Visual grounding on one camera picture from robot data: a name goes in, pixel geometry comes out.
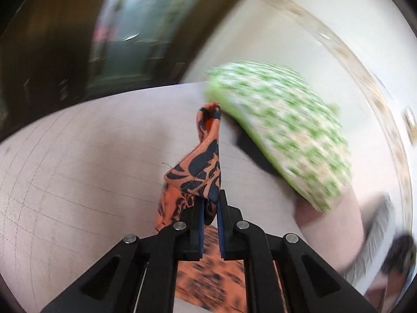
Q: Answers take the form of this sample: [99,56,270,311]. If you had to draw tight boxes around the pale quilted bedspread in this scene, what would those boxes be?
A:
[0,81,329,313]

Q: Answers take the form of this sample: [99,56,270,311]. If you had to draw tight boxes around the dark cloth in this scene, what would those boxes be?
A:
[381,234,415,275]

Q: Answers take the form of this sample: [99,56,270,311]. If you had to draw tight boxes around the wooden framed window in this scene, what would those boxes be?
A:
[86,0,199,89]

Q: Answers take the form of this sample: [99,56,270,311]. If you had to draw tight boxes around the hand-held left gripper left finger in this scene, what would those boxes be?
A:
[41,198,206,313]

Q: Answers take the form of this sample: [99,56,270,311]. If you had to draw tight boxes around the pink bolster pillow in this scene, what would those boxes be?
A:
[295,188,365,275]

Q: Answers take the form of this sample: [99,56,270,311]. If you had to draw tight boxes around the grey striped cloth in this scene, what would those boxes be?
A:
[345,194,397,285]

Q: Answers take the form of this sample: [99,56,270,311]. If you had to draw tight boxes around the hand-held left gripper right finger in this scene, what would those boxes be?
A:
[217,189,378,313]

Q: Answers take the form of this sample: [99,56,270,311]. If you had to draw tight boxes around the green patterned pillow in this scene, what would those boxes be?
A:
[204,61,354,212]

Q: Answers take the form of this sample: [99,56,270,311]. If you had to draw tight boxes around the orange floral garment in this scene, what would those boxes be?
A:
[154,102,288,313]

